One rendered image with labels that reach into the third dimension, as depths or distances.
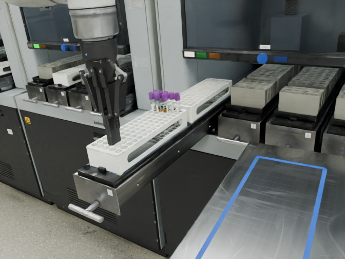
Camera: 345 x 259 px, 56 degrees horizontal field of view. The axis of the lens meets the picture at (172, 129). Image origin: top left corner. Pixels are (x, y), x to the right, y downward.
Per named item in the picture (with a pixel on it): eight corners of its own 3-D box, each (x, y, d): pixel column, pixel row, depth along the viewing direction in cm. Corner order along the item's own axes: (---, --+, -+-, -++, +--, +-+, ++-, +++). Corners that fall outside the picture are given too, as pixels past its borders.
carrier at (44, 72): (57, 78, 154) (55, 66, 151) (54, 80, 152) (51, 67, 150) (42, 76, 160) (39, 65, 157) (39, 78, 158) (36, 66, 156)
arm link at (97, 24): (93, 6, 69) (97, 35, 71) (58, 11, 62) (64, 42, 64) (125, 4, 64) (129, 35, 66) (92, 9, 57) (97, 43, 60)
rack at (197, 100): (208, 93, 122) (207, 77, 120) (232, 96, 117) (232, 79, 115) (164, 122, 100) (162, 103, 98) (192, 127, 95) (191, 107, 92)
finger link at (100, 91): (94, 68, 67) (89, 67, 67) (101, 117, 71) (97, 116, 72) (107, 63, 69) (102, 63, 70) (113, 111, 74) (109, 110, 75)
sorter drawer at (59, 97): (140, 68, 200) (138, 53, 196) (158, 69, 192) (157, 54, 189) (40, 106, 145) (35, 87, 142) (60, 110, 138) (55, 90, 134)
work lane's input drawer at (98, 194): (208, 106, 129) (208, 85, 125) (241, 111, 122) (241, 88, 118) (63, 209, 74) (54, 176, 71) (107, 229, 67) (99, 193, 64)
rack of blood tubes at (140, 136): (160, 124, 99) (158, 105, 96) (188, 129, 94) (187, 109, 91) (89, 169, 77) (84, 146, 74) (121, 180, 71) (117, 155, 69)
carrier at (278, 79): (280, 94, 111) (281, 77, 108) (278, 95, 109) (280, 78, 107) (248, 90, 117) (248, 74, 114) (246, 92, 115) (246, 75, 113)
